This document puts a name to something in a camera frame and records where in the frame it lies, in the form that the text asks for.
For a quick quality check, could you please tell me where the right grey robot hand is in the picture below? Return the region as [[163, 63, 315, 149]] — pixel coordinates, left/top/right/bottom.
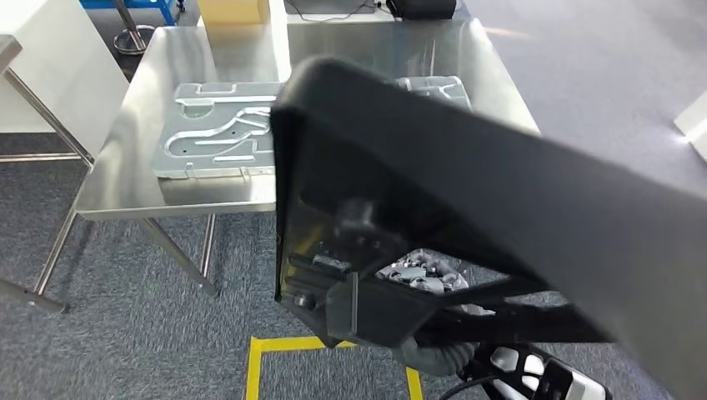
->
[[375, 248, 477, 378]]

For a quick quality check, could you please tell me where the black plastic plate bracket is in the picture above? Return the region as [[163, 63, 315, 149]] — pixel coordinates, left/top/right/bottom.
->
[[270, 55, 707, 400]]

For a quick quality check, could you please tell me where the stainless steel workbench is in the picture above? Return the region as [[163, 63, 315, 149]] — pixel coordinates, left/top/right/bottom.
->
[[0, 22, 541, 315]]

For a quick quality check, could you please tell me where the grey stamped metal panel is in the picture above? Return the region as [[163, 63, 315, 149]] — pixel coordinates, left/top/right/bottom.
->
[[152, 75, 474, 181]]

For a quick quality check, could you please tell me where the black bag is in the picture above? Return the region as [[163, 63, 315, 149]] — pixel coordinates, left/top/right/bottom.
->
[[386, 0, 459, 22]]

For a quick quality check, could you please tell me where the white block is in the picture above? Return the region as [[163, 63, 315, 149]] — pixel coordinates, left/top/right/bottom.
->
[[674, 104, 707, 163]]

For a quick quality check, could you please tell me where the cardboard box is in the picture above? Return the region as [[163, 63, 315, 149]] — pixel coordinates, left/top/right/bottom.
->
[[197, 0, 270, 26]]

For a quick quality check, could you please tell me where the stanchion with chrome base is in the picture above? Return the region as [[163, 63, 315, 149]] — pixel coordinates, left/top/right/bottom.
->
[[113, 0, 157, 57]]

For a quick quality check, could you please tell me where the white cabinet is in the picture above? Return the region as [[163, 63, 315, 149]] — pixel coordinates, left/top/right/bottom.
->
[[0, 0, 131, 158]]

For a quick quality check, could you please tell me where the stainless steel table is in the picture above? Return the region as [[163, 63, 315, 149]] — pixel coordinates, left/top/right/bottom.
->
[[0, 33, 95, 167]]

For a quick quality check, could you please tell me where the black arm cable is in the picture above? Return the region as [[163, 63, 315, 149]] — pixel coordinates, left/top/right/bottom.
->
[[439, 375, 499, 400]]

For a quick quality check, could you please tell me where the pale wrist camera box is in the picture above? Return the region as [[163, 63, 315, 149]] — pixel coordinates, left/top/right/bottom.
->
[[544, 358, 611, 400]]

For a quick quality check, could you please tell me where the black laptop cable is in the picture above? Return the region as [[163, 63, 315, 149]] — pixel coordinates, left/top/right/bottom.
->
[[287, 0, 382, 23]]

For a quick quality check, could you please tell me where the blue metal rack frame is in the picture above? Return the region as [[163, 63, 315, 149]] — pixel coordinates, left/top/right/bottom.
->
[[79, 0, 186, 26]]

